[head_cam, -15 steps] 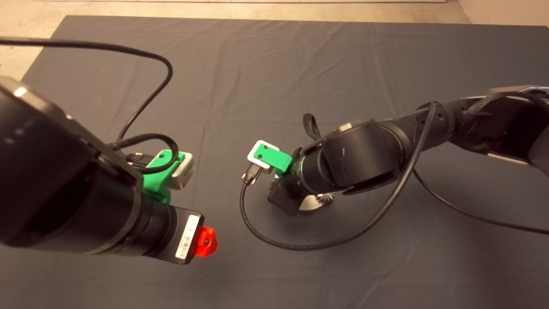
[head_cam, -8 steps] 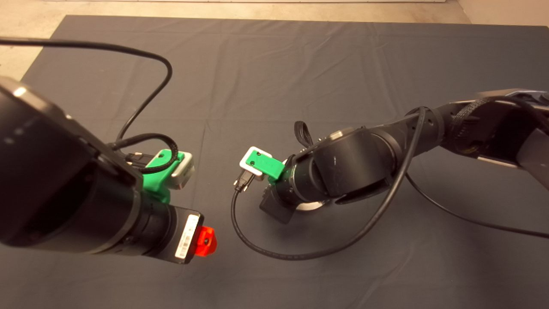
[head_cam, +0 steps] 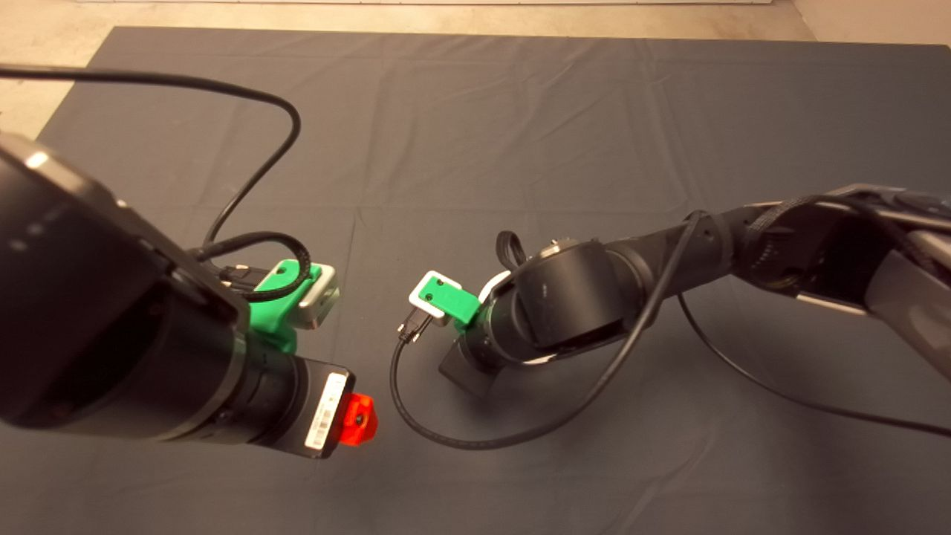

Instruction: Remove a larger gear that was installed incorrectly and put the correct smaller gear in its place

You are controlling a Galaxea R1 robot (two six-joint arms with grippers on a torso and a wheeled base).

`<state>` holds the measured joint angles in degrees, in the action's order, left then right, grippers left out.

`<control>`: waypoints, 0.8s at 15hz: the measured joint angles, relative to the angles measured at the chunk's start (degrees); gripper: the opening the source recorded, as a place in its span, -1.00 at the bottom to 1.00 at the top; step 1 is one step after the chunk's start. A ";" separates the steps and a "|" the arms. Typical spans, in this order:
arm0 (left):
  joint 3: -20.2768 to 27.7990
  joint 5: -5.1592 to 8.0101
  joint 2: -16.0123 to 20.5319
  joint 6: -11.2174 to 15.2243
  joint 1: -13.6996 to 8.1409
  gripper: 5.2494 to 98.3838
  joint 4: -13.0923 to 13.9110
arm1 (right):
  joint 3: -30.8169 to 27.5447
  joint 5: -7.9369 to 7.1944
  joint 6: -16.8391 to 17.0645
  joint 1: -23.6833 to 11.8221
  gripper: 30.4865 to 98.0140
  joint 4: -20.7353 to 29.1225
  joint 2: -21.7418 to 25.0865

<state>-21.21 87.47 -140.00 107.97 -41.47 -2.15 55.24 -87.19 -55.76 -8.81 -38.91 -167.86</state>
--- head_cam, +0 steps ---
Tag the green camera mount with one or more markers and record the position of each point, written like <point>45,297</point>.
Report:
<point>453,301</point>
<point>269,317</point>

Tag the green right camera mount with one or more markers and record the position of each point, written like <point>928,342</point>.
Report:
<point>453,301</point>

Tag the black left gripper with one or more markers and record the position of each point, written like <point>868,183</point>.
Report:
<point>317,406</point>

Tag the round metal plate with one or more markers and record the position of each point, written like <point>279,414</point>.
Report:
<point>494,286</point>

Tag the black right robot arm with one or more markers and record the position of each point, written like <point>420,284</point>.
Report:
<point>572,297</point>

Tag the dark grey table cloth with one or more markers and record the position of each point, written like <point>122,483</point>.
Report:
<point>475,134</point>

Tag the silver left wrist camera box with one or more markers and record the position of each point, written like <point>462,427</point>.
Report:
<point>319,302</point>

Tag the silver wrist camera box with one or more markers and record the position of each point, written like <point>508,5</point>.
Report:
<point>319,302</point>
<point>416,297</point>

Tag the green left camera mount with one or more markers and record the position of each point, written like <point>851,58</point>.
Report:
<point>269,317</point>

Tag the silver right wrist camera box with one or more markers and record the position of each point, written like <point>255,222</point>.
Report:
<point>416,297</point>

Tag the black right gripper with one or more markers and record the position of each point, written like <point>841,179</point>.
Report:
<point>468,371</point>

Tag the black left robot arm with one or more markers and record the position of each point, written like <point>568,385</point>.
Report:
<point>111,319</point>

